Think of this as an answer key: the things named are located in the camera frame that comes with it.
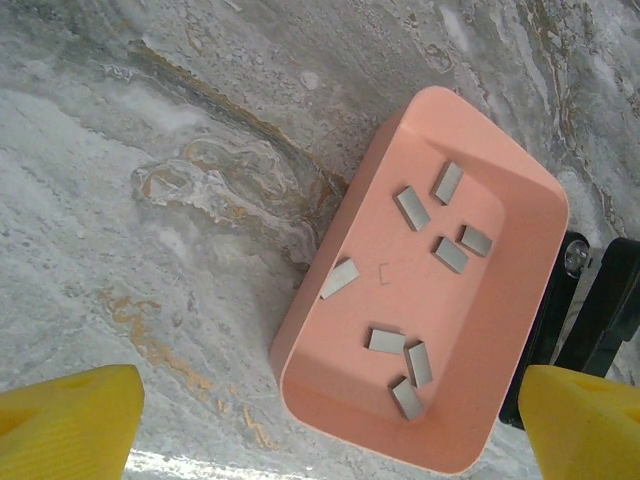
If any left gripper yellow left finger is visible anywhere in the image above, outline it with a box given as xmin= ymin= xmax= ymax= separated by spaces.
xmin=0 ymin=363 xmax=146 ymax=480

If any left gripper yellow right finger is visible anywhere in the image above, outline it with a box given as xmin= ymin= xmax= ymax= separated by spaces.
xmin=519 ymin=363 xmax=640 ymax=480

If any pink plastic tray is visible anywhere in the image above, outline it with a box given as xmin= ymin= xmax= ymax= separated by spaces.
xmin=269 ymin=85 xmax=571 ymax=474

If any grey staple strip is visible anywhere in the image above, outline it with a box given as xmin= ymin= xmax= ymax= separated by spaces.
xmin=319 ymin=257 xmax=359 ymax=301
xmin=455 ymin=224 xmax=494 ymax=259
xmin=431 ymin=235 xmax=470 ymax=275
xmin=430 ymin=160 xmax=465 ymax=206
xmin=363 ymin=327 xmax=407 ymax=355
xmin=388 ymin=375 xmax=426 ymax=422
xmin=393 ymin=185 xmax=432 ymax=233
xmin=403 ymin=340 xmax=434 ymax=389

